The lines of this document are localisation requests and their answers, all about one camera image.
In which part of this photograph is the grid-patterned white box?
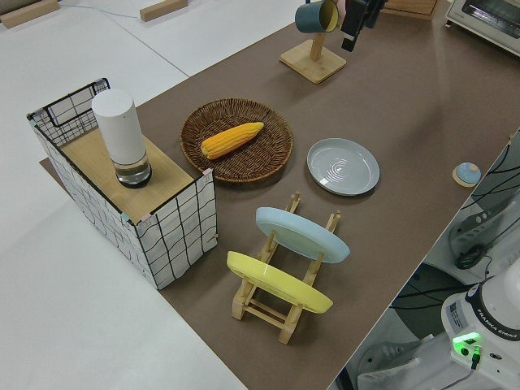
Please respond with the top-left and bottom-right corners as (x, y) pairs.
(26, 107), (219, 291)

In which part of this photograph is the teal mug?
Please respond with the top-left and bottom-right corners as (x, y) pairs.
(294, 0), (340, 34)

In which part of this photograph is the light blue plate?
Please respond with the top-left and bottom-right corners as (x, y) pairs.
(255, 206), (351, 264)

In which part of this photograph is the black wire basket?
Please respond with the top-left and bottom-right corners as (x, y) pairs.
(42, 76), (111, 148)

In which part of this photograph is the wooden drawer box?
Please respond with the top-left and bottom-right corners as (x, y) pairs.
(379, 0), (440, 20)

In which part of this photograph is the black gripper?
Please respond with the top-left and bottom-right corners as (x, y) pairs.
(340, 0), (386, 54)

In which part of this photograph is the thin blue cable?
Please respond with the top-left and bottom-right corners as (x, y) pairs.
(58, 2), (140, 20)

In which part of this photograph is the brown wicker basket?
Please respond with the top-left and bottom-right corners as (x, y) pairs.
(179, 97), (295, 187)

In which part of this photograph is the yellow corn cob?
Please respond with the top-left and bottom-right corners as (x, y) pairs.
(201, 121), (266, 161)

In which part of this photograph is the wooden block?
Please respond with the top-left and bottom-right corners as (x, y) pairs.
(0, 0), (61, 29)
(139, 0), (197, 22)

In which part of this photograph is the white cylinder with clear base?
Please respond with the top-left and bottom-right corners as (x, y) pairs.
(91, 89), (154, 189)

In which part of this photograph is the gray plate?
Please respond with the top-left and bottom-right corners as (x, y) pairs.
(306, 137), (381, 198)

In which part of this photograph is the dark round pedestal base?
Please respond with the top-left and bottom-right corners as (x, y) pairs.
(389, 262), (488, 326)

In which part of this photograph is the cream toaster oven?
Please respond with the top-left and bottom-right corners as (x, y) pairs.
(443, 0), (520, 54)

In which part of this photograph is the wooden plate rack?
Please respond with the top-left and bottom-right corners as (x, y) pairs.
(230, 191), (342, 345)

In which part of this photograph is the brown table mat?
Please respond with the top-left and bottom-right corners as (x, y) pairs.
(38, 0), (520, 390)

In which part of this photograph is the white robot mount foot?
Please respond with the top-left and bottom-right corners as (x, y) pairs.
(357, 339), (448, 390)
(446, 190), (509, 265)

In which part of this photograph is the wooden mug tree stand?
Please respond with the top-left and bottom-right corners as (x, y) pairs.
(279, 28), (348, 85)

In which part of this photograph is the blue service bell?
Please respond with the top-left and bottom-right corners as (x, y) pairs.
(452, 162), (483, 188)

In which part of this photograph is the yellow plate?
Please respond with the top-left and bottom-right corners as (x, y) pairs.
(226, 250), (335, 314)

